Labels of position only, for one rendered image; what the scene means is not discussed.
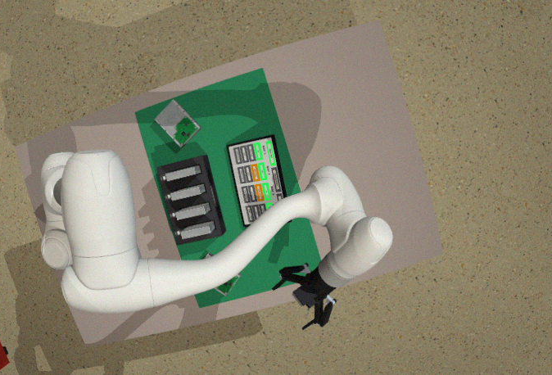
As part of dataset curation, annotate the green mat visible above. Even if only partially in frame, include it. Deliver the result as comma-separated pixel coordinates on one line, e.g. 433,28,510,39
135,68,321,308

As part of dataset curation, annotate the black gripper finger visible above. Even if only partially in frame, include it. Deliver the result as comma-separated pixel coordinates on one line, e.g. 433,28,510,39
302,292,337,329
272,263,310,291

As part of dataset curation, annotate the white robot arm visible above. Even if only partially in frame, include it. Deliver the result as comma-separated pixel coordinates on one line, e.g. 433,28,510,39
41,150,393,314

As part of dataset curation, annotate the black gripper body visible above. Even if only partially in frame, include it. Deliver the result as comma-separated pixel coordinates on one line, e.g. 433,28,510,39
305,266,336,299

